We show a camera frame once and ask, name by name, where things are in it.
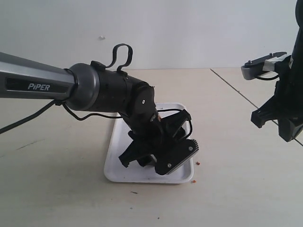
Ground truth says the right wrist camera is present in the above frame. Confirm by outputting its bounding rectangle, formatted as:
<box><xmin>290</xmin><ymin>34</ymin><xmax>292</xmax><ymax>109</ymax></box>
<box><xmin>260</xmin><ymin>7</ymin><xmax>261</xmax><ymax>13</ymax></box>
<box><xmin>241</xmin><ymin>52</ymin><xmax>290</xmax><ymax>81</ymax></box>

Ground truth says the left grey black robot arm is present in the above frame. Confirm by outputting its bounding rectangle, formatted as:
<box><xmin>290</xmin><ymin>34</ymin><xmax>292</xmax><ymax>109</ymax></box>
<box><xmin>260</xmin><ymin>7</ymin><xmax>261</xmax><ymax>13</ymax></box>
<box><xmin>0</xmin><ymin>53</ymin><xmax>197</xmax><ymax>175</ymax></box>

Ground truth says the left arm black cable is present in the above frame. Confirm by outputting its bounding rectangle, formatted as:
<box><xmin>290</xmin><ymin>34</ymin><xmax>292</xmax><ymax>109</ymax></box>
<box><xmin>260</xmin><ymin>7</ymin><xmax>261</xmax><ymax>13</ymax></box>
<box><xmin>0</xmin><ymin>43</ymin><xmax>194</xmax><ymax>142</ymax></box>

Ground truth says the white rectangular plastic tray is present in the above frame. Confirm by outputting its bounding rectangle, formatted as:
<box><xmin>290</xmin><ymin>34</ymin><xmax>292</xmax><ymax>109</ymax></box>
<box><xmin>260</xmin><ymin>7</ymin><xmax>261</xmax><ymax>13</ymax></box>
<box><xmin>103</xmin><ymin>102</ymin><xmax>195</xmax><ymax>184</ymax></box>

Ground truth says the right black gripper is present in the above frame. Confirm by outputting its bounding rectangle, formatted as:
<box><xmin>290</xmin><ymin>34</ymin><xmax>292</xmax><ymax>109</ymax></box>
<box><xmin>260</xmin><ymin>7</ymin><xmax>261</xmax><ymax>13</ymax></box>
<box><xmin>251</xmin><ymin>55</ymin><xmax>303</xmax><ymax>142</ymax></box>

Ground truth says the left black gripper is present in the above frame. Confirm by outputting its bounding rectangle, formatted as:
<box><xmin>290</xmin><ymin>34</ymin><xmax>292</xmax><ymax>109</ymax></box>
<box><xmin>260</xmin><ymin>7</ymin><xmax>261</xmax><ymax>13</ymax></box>
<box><xmin>119</xmin><ymin>105</ymin><xmax>191</xmax><ymax>167</ymax></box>

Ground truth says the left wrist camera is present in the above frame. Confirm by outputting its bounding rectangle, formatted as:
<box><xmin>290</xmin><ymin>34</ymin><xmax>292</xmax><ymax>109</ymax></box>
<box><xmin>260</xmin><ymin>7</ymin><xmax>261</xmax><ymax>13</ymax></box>
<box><xmin>155</xmin><ymin>139</ymin><xmax>199</xmax><ymax>175</ymax></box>

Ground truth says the right grey black robot arm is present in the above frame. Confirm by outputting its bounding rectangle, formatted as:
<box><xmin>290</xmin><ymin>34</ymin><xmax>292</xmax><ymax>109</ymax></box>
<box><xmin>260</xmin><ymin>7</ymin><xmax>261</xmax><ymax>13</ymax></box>
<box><xmin>250</xmin><ymin>0</ymin><xmax>303</xmax><ymax>142</ymax></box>

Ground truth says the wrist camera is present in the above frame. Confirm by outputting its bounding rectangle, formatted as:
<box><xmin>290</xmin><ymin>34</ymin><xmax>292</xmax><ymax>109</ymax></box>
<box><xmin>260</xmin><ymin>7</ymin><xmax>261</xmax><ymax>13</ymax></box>
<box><xmin>155</xmin><ymin>139</ymin><xmax>199</xmax><ymax>175</ymax></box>
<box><xmin>241</xmin><ymin>52</ymin><xmax>290</xmax><ymax>81</ymax></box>

